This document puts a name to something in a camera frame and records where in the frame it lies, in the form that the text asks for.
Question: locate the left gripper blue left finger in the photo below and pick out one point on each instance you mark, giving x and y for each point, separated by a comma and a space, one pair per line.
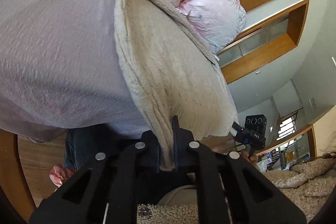
107, 189

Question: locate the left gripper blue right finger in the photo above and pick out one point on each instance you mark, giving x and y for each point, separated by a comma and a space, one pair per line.
230, 189

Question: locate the cream cable knit sweater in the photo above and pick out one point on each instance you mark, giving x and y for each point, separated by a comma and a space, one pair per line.
170, 71

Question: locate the person's right hand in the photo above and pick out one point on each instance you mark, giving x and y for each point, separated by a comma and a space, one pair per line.
252, 159

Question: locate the pink slipper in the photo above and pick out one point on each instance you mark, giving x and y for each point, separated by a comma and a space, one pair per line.
60, 174

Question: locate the blue jeans leg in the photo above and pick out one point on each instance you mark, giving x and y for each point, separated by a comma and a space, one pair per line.
82, 144

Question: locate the pink pillow with flower print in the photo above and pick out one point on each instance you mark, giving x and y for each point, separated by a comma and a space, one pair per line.
218, 22

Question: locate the lavender bed sheet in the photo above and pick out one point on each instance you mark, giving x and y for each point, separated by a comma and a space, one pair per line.
60, 69

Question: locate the wooden bed frame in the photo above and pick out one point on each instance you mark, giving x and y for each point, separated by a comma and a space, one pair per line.
14, 186

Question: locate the wooden window frame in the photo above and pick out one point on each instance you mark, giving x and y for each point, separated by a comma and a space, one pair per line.
264, 41

